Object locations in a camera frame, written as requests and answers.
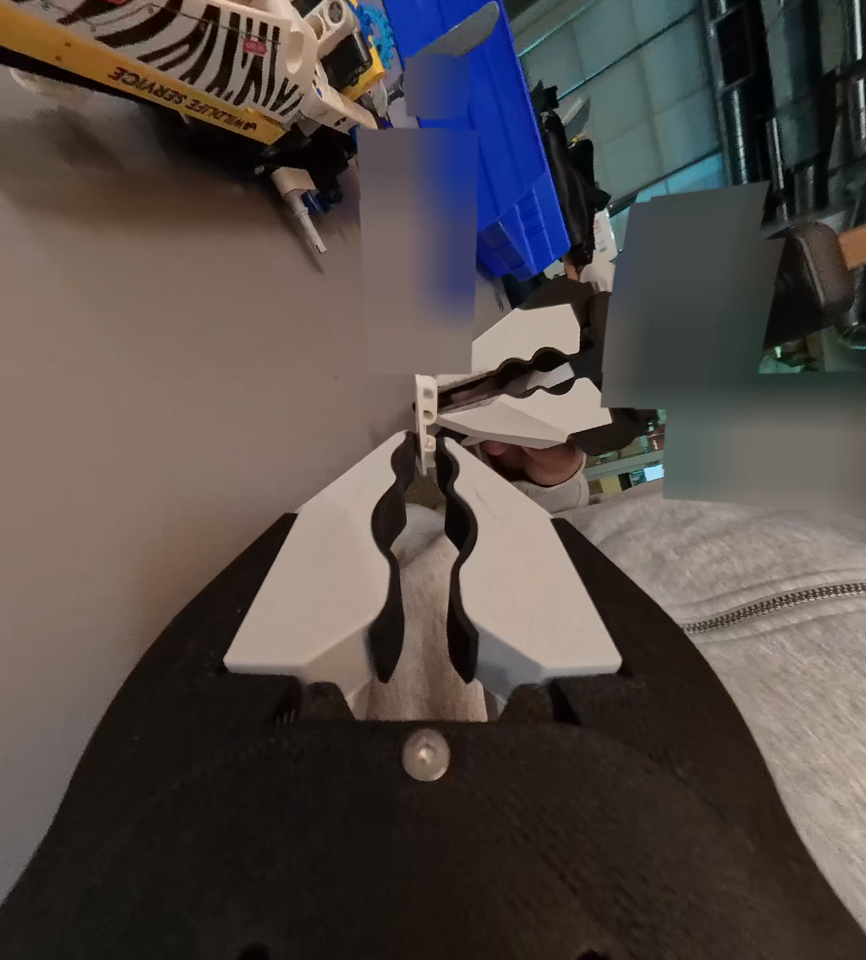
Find blue plastic bin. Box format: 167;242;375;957
382;0;574;284

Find person's right hand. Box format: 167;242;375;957
485;441;581;489

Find partly built lego model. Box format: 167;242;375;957
255;0;405;258

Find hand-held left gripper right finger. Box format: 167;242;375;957
436;435;623;711

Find metal storage rack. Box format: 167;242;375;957
703;0;866;230

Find grey rounded object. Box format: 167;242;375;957
446;0;503;59

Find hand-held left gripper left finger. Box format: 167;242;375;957
223;431;413;706

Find person's right forearm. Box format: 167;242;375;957
519;452;592;517

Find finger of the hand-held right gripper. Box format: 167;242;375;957
435;373;614;450
440;303;584;393

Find white lego piece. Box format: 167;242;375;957
411;372;443;475

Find person's grey hoodie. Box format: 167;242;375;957
364;487;866;960

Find black chair armrest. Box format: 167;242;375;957
766;219;858;355

